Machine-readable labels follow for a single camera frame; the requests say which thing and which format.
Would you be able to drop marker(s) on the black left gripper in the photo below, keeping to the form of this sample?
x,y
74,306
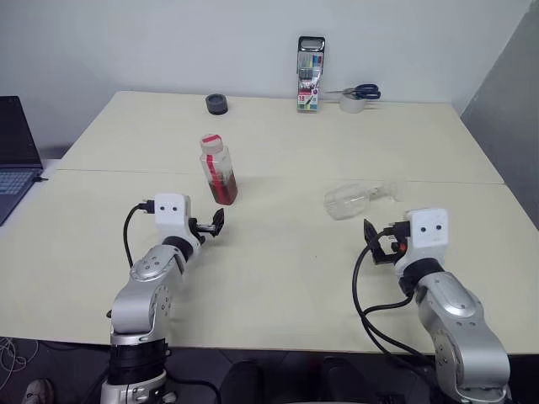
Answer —
x,y
201,230

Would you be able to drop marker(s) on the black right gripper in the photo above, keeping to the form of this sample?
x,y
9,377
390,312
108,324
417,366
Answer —
x,y
393,244

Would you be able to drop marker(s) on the red liquid plastic bottle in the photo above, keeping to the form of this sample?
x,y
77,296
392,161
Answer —
x,y
221,181

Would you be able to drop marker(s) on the clear wine glass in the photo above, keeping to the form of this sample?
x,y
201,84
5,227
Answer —
x,y
345,204

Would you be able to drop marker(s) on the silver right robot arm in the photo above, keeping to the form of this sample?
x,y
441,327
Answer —
x,y
459,320

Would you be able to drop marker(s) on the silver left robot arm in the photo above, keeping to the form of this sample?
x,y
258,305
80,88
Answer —
x,y
143,294

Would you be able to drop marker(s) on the white bottle cap red tape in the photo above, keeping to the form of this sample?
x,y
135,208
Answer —
x,y
210,144

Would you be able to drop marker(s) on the clear tape roll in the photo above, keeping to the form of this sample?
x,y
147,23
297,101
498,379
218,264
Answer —
x,y
352,105

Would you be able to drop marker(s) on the marker pen pack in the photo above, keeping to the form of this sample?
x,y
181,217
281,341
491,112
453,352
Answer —
x,y
309,80

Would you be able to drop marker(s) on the dark laptop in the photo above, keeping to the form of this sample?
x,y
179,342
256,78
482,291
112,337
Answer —
x,y
14,160

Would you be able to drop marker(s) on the white shoe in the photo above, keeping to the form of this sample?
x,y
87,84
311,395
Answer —
x,y
38,391

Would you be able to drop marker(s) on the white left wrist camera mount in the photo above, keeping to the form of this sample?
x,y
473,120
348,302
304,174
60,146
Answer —
x,y
170,214

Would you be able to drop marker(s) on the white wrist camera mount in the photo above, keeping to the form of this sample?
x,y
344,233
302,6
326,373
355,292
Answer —
x,y
170,214
427,240

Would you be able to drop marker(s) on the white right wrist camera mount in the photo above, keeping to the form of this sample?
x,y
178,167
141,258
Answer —
x,y
427,240

